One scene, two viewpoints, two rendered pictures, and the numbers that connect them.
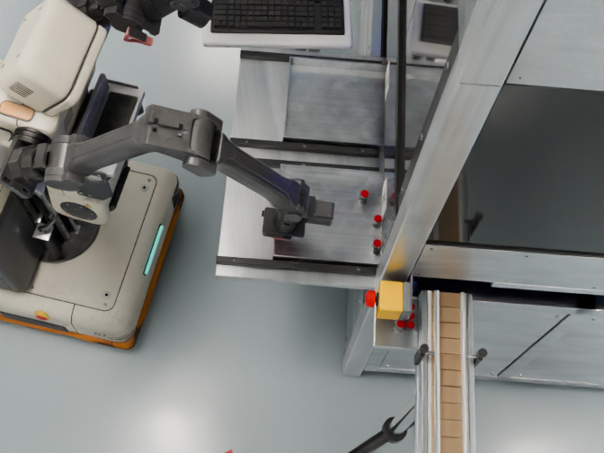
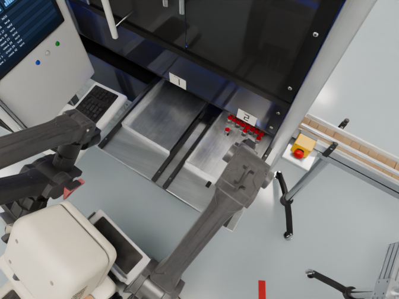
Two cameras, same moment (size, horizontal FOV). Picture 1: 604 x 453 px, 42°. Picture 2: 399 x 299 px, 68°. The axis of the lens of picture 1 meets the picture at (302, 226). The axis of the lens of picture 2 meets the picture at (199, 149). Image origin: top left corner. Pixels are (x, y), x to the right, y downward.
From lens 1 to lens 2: 1.08 m
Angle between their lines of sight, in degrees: 24
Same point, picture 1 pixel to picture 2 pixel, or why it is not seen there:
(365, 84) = (160, 98)
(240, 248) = not seen: hidden behind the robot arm
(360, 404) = (263, 209)
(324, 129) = (174, 130)
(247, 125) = (147, 167)
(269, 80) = (126, 142)
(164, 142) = (256, 186)
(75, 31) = (57, 222)
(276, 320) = not seen: hidden behind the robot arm
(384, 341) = (308, 164)
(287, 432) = (261, 248)
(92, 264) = not seen: outside the picture
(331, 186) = (209, 144)
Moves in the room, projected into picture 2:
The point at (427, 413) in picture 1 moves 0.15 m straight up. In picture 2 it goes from (360, 163) to (380, 147)
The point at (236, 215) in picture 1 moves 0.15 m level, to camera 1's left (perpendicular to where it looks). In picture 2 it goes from (200, 200) to (178, 232)
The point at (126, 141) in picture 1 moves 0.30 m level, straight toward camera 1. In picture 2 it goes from (221, 221) to (377, 246)
